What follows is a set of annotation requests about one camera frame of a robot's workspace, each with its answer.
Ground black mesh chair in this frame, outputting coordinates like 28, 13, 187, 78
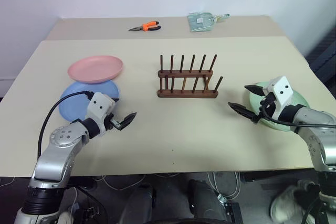
309, 28, 336, 86

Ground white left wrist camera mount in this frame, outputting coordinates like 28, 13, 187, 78
86, 92, 117, 133

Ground white cable bundle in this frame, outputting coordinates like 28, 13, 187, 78
208, 171, 242, 200

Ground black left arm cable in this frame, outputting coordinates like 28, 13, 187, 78
37, 91, 95, 159

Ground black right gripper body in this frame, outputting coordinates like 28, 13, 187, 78
258, 92, 276, 120

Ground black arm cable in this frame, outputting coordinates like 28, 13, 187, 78
259, 98, 336, 128
37, 91, 95, 159

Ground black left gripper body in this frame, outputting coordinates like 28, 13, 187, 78
104, 113, 124, 132

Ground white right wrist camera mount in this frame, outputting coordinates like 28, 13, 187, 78
262, 76, 294, 123

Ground wooden dish rack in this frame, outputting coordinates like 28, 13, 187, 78
157, 54, 224, 99

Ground white shoe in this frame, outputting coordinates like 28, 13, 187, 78
270, 184, 316, 224

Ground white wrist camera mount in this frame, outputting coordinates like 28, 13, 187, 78
262, 76, 294, 123
86, 92, 117, 133

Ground green plastic plate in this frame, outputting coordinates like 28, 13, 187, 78
248, 81, 310, 132

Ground dark rounded shape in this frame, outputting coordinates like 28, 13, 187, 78
120, 183, 156, 224
187, 179, 227, 224

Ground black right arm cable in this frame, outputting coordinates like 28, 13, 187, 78
259, 98, 336, 128

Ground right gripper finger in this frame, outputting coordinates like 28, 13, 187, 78
227, 102, 259, 124
244, 84, 266, 97

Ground blue plastic plate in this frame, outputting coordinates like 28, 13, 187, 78
58, 80, 121, 123

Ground pink plastic plate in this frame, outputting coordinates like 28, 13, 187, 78
67, 55, 124, 85

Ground black box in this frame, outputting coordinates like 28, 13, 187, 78
223, 201, 244, 224

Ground thin white cable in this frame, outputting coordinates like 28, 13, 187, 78
99, 173, 148, 191

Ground orange handled pliers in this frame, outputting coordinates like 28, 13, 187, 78
128, 21, 162, 32

